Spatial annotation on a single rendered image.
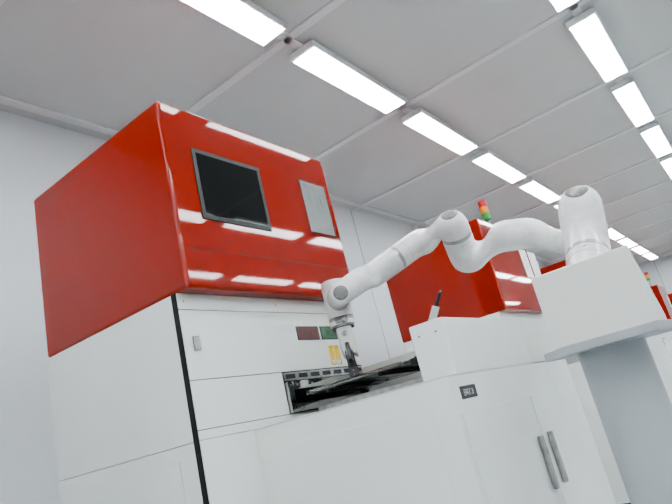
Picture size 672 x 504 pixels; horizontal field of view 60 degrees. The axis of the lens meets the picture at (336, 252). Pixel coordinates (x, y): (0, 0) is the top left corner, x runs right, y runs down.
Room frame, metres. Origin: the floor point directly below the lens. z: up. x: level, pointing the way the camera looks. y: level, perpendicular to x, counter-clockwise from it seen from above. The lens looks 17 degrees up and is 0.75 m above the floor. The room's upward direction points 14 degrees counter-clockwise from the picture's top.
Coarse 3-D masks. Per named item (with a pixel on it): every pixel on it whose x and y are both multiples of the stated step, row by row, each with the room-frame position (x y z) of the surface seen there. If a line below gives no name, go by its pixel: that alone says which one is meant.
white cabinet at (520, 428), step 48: (432, 384) 1.40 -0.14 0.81; (480, 384) 1.52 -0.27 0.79; (528, 384) 1.80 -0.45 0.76; (288, 432) 1.65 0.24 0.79; (336, 432) 1.56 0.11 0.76; (384, 432) 1.48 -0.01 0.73; (432, 432) 1.41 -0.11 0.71; (480, 432) 1.44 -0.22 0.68; (528, 432) 1.69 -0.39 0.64; (576, 432) 2.03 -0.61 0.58; (288, 480) 1.67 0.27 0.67; (336, 480) 1.58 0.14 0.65; (384, 480) 1.50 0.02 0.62; (432, 480) 1.43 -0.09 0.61; (480, 480) 1.39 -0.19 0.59; (528, 480) 1.60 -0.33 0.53; (576, 480) 1.90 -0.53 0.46
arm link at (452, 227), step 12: (444, 216) 1.81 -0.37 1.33; (456, 216) 1.79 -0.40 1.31; (432, 228) 1.84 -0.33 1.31; (444, 228) 1.81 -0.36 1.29; (456, 228) 1.80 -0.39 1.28; (468, 228) 1.82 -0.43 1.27; (408, 240) 1.94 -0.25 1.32; (420, 240) 1.92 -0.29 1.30; (432, 240) 1.88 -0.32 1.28; (444, 240) 1.85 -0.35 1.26; (456, 240) 1.83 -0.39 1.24; (408, 252) 1.93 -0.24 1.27; (420, 252) 1.95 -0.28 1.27; (408, 264) 1.96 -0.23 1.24
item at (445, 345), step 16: (432, 320) 1.44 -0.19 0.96; (448, 320) 1.46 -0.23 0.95; (464, 320) 1.54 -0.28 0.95; (480, 320) 1.62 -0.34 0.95; (496, 320) 1.72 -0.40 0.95; (512, 320) 1.83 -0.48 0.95; (416, 336) 1.47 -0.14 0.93; (432, 336) 1.45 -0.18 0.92; (448, 336) 1.43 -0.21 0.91; (464, 336) 1.51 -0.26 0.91; (480, 336) 1.60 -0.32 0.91; (496, 336) 1.69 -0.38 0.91; (512, 336) 1.79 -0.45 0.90; (416, 352) 1.48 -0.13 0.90; (432, 352) 1.45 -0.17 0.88; (448, 352) 1.43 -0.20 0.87; (464, 352) 1.49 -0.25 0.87; (480, 352) 1.57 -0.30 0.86; (496, 352) 1.66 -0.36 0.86; (512, 352) 1.76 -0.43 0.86; (528, 352) 1.87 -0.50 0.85; (432, 368) 1.46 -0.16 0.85; (448, 368) 1.44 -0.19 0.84; (464, 368) 1.46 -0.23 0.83; (480, 368) 1.54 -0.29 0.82
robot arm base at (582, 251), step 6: (576, 246) 1.57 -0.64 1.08; (582, 246) 1.56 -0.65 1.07; (588, 246) 1.55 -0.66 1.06; (594, 246) 1.55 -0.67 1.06; (600, 246) 1.55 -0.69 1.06; (570, 252) 1.58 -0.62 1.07; (576, 252) 1.56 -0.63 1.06; (582, 252) 1.54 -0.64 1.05; (588, 252) 1.53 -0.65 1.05; (594, 252) 1.53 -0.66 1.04; (600, 252) 1.53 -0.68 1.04; (570, 258) 1.57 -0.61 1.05; (576, 258) 1.54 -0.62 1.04; (582, 258) 1.53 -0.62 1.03; (570, 264) 1.56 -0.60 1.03
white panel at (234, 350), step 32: (192, 320) 1.59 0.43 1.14; (224, 320) 1.69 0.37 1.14; (256, 320) 1.80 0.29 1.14; (288, 320) 1.93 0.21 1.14; (320, 320) 2.07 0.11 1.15; (192, 352) 1.57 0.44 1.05; (224, 352) 1.67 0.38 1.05; (256, 352) 1.78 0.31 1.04; (288, 352) 1.90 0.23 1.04; (320, 352) 2.04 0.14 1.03; (192, 384) 1.56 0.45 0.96; (224, 384) 1.65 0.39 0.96; (256, 384) 1.75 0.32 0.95; (192, 416) 1.56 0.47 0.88; (224, 416) 1.63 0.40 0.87; (256, 416) 1.73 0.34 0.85; (288, 416) 1.85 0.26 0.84
